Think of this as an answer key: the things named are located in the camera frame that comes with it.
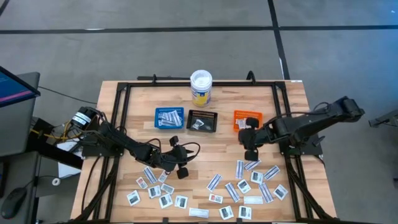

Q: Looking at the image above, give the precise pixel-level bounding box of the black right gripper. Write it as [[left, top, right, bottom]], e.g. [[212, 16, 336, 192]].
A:
[[238, 116, 268, 162]]

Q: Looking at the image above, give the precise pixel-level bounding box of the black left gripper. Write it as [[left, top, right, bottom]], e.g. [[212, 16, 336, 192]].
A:
[[161, 135, 194, 180]]

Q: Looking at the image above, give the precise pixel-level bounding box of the orange plastic basket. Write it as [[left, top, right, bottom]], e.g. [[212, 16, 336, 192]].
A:
[[233, 110, 264, 132]]

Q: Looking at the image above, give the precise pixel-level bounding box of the black plastic basket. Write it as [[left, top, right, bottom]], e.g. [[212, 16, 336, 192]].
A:
[[185, 109, 218, 133]]

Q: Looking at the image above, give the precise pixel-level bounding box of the grey-print white packet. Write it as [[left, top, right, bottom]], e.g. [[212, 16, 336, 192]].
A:
[[160, 183, 175, 195]]

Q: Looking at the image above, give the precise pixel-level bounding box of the blue plastic basket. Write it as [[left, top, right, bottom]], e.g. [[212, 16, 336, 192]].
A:
[[154, 106, 185, 130]]

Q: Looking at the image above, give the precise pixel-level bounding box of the plain white gauze packet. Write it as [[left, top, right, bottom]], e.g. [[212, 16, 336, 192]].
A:
[[243, 195, 264, 205], [188, 207, 210, 218]]

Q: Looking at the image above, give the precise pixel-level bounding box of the disinfecting wipes canister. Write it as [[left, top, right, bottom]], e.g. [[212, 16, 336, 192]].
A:
[[190, 69, 213, 108]]

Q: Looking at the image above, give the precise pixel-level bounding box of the white paper sheet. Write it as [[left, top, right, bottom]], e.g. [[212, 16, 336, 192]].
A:
[[57, 141, 83, 179]]

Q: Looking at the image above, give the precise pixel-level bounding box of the black metal beam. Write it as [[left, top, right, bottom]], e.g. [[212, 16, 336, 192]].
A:
[[26, 117, 84, 170]]

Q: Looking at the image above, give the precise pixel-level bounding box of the black stand foot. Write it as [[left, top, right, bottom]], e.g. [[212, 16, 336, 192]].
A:
[[368, 107, 398, 128]]

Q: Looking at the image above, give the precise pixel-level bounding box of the grey low desk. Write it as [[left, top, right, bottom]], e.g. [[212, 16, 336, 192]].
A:
[[0, 151, 41, 224]]

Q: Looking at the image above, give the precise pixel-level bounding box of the monitor with purple screen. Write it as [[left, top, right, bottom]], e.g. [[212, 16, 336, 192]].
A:
[[0, 72, 41, 158]]

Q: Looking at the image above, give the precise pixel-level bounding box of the black computer mouse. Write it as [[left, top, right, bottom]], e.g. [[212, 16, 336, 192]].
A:
[[0, 186, 28, 220]]

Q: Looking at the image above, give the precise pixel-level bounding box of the computer monitor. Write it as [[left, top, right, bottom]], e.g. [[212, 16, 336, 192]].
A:
[[0, 65, 41, 108]]

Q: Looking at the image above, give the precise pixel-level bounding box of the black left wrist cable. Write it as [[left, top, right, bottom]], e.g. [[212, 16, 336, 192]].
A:
[[183, 142, 201, 162]]

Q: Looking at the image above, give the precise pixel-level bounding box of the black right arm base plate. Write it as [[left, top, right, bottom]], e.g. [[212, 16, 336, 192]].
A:
[[277, 130, 324, 157]]

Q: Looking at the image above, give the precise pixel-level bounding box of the black metal table frame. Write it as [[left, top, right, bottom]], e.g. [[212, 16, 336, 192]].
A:
[[74, 74, 335, 224]]

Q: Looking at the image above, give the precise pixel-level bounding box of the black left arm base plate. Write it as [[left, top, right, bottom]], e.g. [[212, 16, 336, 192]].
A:
[[81, 136, 125, 158]]

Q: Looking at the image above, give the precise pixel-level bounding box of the black power cable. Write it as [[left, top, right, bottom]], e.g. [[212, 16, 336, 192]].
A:
[[81, 155, 102, 215]]

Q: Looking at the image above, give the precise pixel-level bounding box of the black floor cable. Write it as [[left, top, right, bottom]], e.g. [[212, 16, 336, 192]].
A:
[[37, 85, 98, 105]]

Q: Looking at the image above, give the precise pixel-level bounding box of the yellow cable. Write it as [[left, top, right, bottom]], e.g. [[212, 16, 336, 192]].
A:
[[30, 123, 85, 141]]

